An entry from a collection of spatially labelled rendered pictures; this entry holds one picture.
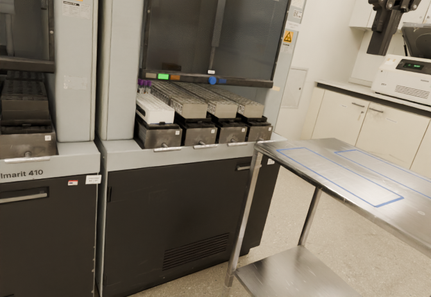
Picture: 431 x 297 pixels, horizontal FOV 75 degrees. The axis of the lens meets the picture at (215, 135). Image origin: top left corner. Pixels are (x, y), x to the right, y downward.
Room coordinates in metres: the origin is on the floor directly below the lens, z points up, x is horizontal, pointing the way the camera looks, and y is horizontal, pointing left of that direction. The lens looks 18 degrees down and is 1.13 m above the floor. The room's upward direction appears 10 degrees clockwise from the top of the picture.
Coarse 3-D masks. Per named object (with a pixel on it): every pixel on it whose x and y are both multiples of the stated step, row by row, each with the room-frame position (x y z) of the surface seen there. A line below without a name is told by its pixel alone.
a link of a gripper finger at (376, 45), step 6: (390, 12) 0.50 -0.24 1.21; (390, 18) 0.50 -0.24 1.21; (390, 24) 0.50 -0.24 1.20; (384, 30) 0.50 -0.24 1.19; (372, 36) 0.52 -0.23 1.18; (378, 36) 0.51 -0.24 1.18; (384, 36) 0.50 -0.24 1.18; (372, 42) 0.52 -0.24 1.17; (378, 42) 0.50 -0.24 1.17; (384, 42) 0.50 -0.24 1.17; (372, 48) 0.51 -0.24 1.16; (378, 48) 0.50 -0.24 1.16; (372, 54) 0.51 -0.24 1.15; (378, 54) 0.50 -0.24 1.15
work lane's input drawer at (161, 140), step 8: (136, 120) 0.99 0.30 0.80; (136, 128) 0.98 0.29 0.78; (144, 128) 0.91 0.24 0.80; (152, 128) 0.91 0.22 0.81; (160, 128) 0.93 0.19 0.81; (168, 128) 0.95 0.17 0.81; (176, 128) 0.97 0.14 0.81; (144, 136) 0.91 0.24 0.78; (152, 136) 0.91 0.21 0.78; (160, 136) 0.93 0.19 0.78; (168, 136) 0.94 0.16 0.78; (176, 136) 0.96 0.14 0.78; (152, 144) 0.91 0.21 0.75; (160, 144) 0.93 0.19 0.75; (168, 144) 0.95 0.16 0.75; (176, 144) 0.96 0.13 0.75
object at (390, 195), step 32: (256, 160) 0.90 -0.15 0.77; (288, 160) 0.81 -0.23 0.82; (320, 160) 0.86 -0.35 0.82; (352, 160) 0.91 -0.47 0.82; (384, 160) 0.97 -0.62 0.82; (320, 192) 1.14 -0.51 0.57; (352, 192) 0.66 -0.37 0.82; (384, 192) 0.69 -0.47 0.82; (416, 192) 0.73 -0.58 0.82; (384, 224) 0.54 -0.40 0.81; (416, 224) 0.56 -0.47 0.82; (288, 256) 1.04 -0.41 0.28; (224, 288) 0.90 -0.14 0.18; (256, 288) 0.84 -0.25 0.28; (288, 288) 0.86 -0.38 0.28; (320, 288) 0.89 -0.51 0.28; (352, 288) 0.92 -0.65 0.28
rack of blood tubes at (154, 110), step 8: (144, 96) 1.14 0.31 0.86; (152, 96) 1.16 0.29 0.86; (136, 104) 1.12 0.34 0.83; (144, 104) 1.01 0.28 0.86; (152, 104) 1.03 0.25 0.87; (160, 104) 1.05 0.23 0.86; (144, 112) 1.09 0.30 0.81; (152, 112) 0.94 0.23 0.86; (160, 112) 0.96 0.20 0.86; (168, 112) 0.98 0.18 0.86; (144, 120) 0.96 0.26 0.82; (152, 120) 0.94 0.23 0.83; (160, 120) 0.96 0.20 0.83; (168, 120) 0.98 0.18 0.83
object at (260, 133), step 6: (258, 120) 1.22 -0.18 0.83; (246, 126) 1.18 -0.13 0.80; (252, 126) 1.17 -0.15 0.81; (258, 126) 1.19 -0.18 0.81; (264, 126) 1.21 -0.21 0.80; (270, 126) 1.23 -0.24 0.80; (246, 132) 1.18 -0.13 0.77; (252, 132) 1.17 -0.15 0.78; (258, 132) 1.19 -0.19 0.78; (264, 132) 1.21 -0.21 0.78; (270, 132) 1.23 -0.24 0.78; (252, 138) 1.17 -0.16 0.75; (258, 138) 1.20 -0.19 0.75; (264, 138) 1.22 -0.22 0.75; (270, 138) 1.24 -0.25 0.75
